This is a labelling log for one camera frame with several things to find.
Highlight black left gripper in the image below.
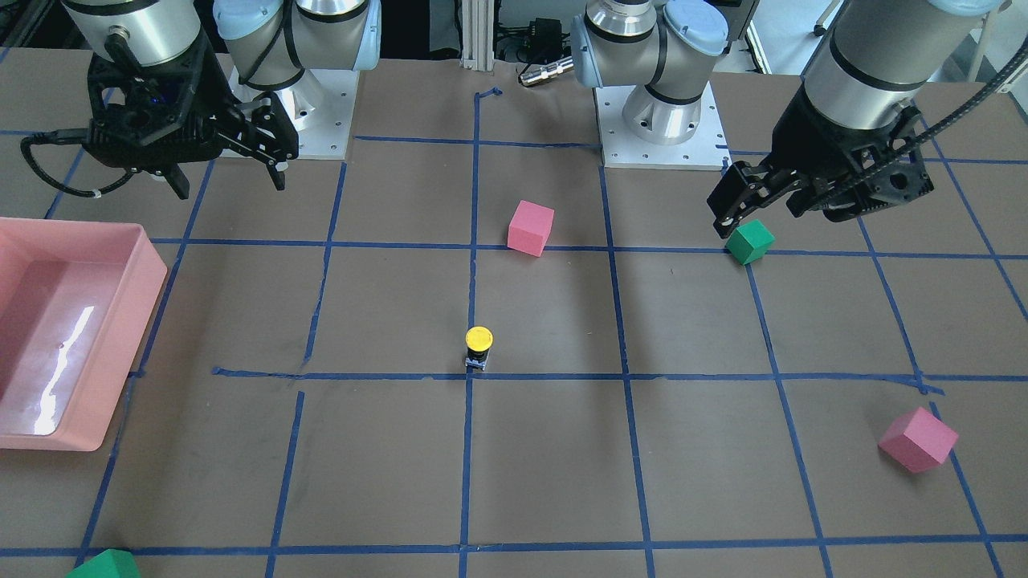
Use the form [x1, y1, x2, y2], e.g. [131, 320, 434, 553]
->
[706, 88, 935, 238]

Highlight yellow push button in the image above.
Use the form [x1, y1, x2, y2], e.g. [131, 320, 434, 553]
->
[465, 326, 495, 370]

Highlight pink foam cube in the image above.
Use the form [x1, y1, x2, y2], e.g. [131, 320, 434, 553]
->
[878, 407, 959, 474]
[506, 200, 555, 258]

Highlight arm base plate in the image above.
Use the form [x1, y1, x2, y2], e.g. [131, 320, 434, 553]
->
[594, 83, 732, 171]
[276, 65, 362, 161]

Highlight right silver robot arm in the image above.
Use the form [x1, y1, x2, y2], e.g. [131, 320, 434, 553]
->
[63, 1, 382, 200]

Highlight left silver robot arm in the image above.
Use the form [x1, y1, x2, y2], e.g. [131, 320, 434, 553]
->
[570, 1, 1026, 238]

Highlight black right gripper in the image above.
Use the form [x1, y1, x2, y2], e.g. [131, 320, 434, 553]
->
[84, 36, 299, 200]

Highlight aluminium frame post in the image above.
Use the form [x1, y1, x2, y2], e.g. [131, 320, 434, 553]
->
[458, 0, 495, 74]

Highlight pink plastic bin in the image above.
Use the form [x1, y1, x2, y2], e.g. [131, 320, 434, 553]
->
[1, 218, 168, 451]

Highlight green foam cube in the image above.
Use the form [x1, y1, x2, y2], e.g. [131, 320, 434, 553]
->
[724, 220, 776, 266]
[66, 549, 142, 578]

